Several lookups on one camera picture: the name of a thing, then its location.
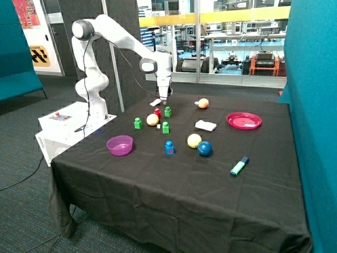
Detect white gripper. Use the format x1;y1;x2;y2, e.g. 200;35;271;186
156;76;172;105

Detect green block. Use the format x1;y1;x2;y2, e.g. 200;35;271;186
164;106;172;118
134;118;143;130
162;122;170;134

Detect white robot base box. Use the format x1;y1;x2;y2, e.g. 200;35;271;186
35;102;116;166

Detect white small object far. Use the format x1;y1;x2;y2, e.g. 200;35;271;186
150;99;162;107

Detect red block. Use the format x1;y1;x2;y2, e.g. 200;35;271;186
154;108;161;119

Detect yellow ball left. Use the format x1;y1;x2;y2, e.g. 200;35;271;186
146;113;159;127

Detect yellow ball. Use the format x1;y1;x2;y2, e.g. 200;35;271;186
146;113;159;127
187;133;202;149

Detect orange peach toy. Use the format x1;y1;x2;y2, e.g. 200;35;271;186
194;98;210;109

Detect blue block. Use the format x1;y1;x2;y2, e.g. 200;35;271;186
164;141;175;155

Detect yellow ball centre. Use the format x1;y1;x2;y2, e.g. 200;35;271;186
187;133;202;149

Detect white sponge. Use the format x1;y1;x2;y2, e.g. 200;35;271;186
195;120;217;132

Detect blue ball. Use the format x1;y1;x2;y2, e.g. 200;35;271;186
197;141;212;157

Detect purple bowl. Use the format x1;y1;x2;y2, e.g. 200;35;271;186
106;135;133;157

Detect pink plate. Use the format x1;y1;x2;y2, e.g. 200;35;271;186
226;112;262;130

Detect black tablecloth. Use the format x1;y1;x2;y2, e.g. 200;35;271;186
48;94;313;252

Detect green highlighter pen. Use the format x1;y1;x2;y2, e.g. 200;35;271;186
230;157;249;177

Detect orange black machine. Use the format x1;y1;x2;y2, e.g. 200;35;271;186
249;51;280;76

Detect yellow black sign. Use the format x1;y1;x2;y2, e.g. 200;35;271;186
29;45;51;67

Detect teal sofa left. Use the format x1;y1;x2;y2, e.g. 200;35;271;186
1;1;43;101

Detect teal partition right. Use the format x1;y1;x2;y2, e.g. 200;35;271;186
279;1;336;252

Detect red poster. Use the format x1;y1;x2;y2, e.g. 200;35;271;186
12;0;41;30

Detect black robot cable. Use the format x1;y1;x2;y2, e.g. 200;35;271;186
74;34;164;133

